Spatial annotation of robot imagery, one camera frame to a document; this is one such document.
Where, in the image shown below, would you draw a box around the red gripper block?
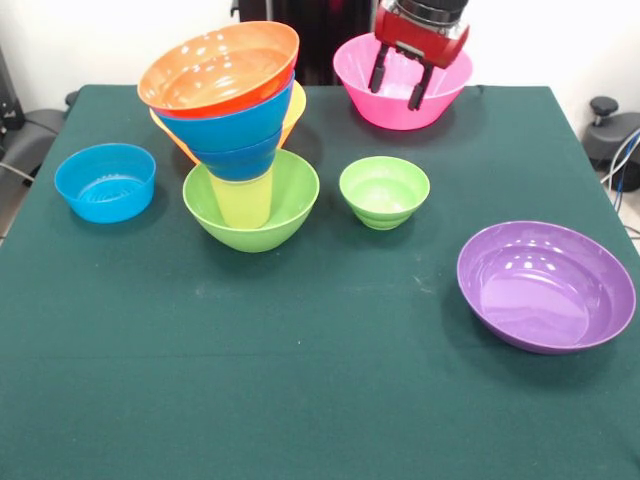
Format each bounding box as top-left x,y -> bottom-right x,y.
368,4 -> 472,112

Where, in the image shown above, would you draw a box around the pink bowl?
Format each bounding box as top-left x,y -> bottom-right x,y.
332,32 -> 475,132

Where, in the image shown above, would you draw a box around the small green bowl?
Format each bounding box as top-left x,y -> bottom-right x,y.
338,155 -> 431,231

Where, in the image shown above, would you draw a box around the large light blue bowl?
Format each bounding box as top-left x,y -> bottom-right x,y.
152,72 -> 296,151

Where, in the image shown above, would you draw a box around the small dark blue bowl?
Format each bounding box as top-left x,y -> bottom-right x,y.
189,127 -> 284,182

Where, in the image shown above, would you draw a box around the red bowl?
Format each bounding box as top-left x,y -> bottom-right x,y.
137,20 -> 301,120

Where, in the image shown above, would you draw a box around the yellow cup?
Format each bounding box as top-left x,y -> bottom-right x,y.
209,167 -> 275,230

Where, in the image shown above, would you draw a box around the purple bowl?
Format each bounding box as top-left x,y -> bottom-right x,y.
456,220 -> 637,355

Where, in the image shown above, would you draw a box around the orange bowl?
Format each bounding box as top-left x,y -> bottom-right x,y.
149,82 -> 307,166

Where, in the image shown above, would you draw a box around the large green bowl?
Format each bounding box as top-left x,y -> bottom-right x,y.
182,148 -> 321,254

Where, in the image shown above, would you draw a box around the low ribbed blue bowl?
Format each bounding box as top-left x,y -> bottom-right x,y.
53,142 -> 157,225

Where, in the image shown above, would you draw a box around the dark green tablecloth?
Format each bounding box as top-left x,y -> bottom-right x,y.
0,83 -> 640,480

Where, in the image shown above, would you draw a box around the black equipment rack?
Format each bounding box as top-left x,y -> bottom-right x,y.
0,47 -> 26,134

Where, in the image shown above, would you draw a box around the blue and white cables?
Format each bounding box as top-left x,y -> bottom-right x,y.
599,127 -> 640,239

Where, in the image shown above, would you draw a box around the grey cable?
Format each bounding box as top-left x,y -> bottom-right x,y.
0,162 -> 36,182

